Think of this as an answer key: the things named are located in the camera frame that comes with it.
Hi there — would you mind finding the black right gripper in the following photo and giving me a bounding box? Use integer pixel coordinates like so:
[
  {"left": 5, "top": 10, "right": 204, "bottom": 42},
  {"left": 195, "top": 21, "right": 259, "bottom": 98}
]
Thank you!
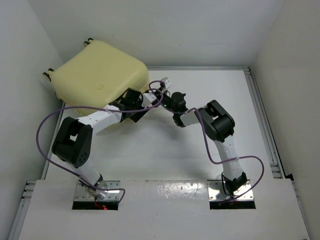
[{"left": 152, "top": 86, "right": 178, "bottom": 114}]

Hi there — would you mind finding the cream yellow suitcase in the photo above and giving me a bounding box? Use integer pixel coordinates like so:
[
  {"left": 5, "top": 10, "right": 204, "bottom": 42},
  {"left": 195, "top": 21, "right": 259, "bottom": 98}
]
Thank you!
[{"left": 43, "top": 38, "right": 150, "bottom": 117}]

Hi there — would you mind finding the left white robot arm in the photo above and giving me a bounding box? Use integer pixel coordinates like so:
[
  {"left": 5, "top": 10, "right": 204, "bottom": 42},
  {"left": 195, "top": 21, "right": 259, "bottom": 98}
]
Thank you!
[{"left": 51, "top": 88, "right": 158, "bottom": 195}]

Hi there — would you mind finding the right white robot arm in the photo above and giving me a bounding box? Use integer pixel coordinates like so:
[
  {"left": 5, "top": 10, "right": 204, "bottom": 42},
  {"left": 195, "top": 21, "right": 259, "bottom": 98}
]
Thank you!
[{"left": 159, "top": 82, "right": 247, "bottom": 196}]

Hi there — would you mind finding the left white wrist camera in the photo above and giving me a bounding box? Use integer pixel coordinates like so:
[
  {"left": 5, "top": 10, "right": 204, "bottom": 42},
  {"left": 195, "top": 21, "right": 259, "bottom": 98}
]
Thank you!
[{"left": 142, "top": 93, "right": 157, "bottom": 108}]

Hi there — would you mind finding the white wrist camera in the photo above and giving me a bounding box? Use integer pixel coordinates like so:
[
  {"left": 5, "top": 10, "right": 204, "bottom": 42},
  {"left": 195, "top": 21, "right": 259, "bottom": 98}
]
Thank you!
[
  {"left": 160, "top": 77, "right": 172, "bottom": 93},
  {"left": 142, "top": 93, "right": 157, "bottom": 108}
]

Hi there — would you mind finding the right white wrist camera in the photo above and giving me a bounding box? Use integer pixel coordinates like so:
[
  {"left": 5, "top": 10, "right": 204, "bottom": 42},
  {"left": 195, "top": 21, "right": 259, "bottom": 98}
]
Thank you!
[{"left": 160, "top": 77, "right": 172, "bottom": 93}]

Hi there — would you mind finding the grey aluminium table rail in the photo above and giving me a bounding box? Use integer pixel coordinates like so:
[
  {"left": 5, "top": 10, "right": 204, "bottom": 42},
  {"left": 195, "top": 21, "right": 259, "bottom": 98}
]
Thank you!
[{"left": 147, "top": 66, "right": 250, "bottom": 72}]

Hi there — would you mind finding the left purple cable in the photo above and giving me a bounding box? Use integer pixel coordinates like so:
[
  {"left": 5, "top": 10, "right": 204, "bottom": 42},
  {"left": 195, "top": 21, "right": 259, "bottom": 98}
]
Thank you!
[{"left": 36, "top": 79, "right": 165, "bottom": 203}]

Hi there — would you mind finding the purple cable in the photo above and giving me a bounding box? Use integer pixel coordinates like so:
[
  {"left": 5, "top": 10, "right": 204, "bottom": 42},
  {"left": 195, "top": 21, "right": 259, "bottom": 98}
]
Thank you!
[
  {"left": 36, "top": 79, "right": 165, "bottom": 203},
  {"left": 148, "top": 80, "right": 265, "bottom": 201}
]

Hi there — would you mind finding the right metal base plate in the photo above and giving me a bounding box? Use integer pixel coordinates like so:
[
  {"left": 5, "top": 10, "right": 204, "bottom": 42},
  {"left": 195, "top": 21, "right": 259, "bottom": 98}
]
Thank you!
[{"left": 207, "top": 180, "right": 254, "bottom": 202}]

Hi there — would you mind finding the metal base plate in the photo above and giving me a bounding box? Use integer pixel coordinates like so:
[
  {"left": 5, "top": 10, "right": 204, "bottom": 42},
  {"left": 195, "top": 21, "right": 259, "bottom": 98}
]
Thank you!
[
  {"left": 74, "top": 181, "right": 120, "bottom": 202},
  {"left": 207, "top": 180, "right": 254, "bottom": 202}
]

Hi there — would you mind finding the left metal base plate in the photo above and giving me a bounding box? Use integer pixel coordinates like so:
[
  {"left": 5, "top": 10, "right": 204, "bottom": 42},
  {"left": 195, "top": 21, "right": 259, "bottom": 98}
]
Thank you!
[{"left": 74, "top": 181, "right": 120, "bottom": 202}]

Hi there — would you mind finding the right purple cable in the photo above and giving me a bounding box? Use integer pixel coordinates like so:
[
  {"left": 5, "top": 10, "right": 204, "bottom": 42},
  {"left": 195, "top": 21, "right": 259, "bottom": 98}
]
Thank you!
[{"left": 148, "top": 80, "right": 265, "bottom": 201}]

